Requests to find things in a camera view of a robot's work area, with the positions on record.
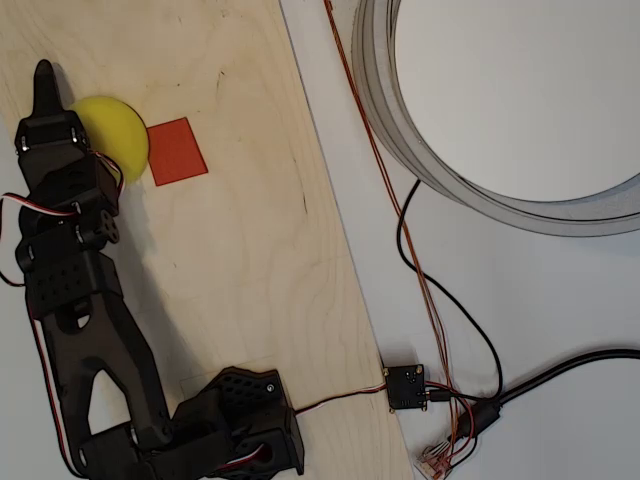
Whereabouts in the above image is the yellow round sponge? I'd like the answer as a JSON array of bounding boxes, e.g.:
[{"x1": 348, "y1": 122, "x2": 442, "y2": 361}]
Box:
[{"x1": 68, "y1": 94, "x2": 151, "y2": 186}]

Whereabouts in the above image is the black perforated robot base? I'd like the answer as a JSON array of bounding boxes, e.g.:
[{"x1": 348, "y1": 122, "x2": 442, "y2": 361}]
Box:
[{"x1": 169, "y1": 366, "x2": 306, "y2": 477}]

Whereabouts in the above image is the red square plate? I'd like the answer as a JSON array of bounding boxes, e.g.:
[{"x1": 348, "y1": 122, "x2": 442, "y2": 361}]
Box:
[{"x1": 146, "y1": 117, "x2": 209, "y2": 187}]

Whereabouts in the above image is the light plywood board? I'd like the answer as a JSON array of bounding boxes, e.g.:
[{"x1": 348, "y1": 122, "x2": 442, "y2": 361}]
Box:
[{"x1": 0, "y1": 0, "x2": 416, "y2": 480}]

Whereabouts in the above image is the large grey round container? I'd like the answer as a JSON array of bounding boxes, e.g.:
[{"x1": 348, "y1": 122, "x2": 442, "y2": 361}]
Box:
[{"x1": 351, "y1": 0, "x2": 640, "y2": 237}]

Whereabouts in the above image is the small black controller board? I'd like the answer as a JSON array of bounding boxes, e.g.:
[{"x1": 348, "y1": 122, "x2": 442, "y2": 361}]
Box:
[{"x1": 382, "y1": 363, "x2": 431, "y2": 414}]

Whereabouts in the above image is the wrist servo cable loop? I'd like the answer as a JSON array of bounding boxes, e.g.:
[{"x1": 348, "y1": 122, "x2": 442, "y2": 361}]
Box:
[{"x1": 0, "y1": 192, "x2": 81, "y2": 289}]

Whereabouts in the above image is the gripper servo cable loop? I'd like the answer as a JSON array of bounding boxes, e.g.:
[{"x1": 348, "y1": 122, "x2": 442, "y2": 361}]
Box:
[{"x1": 94, "y1": 152, "x2": 126, "y2": 197}]

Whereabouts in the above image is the servo cable along arm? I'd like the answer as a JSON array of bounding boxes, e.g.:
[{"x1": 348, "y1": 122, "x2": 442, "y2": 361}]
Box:
[{"x1": 27, "y1": 309, "x2": 81, "y2": 476}]

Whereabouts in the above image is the thin orange wire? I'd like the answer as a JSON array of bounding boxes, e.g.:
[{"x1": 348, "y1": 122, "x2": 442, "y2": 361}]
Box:
[
  {"x1": 323, "y1": 0, "x2": 459, "y2": 451},
  {"x1": 327, "y1": 0, "x2": 464, "y2": 454}
]

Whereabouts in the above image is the red white black base cable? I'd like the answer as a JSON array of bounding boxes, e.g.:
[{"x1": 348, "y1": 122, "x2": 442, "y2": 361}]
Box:
[{"x1": 292, "y1": 382, "x2": 389, "y2": 416}]

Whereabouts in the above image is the thin black cable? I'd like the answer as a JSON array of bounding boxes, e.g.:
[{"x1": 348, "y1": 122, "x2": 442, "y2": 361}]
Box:
[{"x1": 396, "y1": 178, "x2": 505, "y2": 404}]

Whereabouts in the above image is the clear wire connector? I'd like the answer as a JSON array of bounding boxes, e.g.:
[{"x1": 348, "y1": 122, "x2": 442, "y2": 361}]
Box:
[{"x1": 413, "y1": 442, "x2": 455, "y2": 480}]

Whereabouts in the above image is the thick black power cable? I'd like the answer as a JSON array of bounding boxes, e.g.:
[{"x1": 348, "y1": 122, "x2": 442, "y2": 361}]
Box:
[
  {"x1": 499, "y1": 352, "x2": 640, "y2": 404},
  {"x1": 459, "y1": 348, "x2": 640, "y2": 441}
]

